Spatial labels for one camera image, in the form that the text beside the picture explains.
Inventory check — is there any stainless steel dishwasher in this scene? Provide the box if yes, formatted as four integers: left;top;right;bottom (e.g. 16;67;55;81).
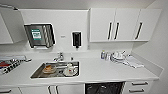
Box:
84;81;126;94

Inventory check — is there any black soap dispenser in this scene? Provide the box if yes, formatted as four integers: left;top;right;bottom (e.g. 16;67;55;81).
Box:
71;30;83;50

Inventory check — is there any small chrome soap pump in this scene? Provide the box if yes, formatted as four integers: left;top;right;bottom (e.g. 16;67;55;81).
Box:
69;56;75;63

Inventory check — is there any blue dish soap bottle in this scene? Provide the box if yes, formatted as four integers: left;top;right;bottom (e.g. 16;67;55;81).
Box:
100;49;107;61

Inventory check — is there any white mug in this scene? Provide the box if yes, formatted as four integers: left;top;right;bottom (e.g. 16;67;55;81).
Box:
66;63;75;73

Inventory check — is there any small white bottle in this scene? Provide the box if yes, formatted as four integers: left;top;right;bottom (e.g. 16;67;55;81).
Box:
105;52;111;62

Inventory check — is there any chrome sink faucet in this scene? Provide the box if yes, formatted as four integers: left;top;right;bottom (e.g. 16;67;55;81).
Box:
52;51;65;63

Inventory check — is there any white patterned bowl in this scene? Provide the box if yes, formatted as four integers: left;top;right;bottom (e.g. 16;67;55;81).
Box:
63;67;80;78

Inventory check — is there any orange sponge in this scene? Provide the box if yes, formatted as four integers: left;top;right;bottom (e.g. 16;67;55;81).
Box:
44;64;55;71

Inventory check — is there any grey bowl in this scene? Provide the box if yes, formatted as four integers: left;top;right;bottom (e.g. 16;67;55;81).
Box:
41;65;57;75

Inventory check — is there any grey paper towel dispenser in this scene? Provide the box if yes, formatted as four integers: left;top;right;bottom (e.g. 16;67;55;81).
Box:
23;22;57;51

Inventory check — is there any stack of white dishes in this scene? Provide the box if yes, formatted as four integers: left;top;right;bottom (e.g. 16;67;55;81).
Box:
123;56;146;70

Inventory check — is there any steel kitchen sink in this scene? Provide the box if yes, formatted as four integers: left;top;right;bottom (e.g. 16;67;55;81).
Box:
29;60;81;80

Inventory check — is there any white base cabinet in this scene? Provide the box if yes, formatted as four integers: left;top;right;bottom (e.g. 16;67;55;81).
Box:
0;83;86;94

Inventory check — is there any white drawer unit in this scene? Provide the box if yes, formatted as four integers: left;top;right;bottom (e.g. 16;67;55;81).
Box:
121;80;155;94

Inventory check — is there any small grey wall label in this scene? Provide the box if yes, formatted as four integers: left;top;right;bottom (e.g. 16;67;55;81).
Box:
59;34;67;39

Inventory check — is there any white three-door wall cabinet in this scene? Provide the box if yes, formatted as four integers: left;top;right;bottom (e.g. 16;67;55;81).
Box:
88;7;163;43

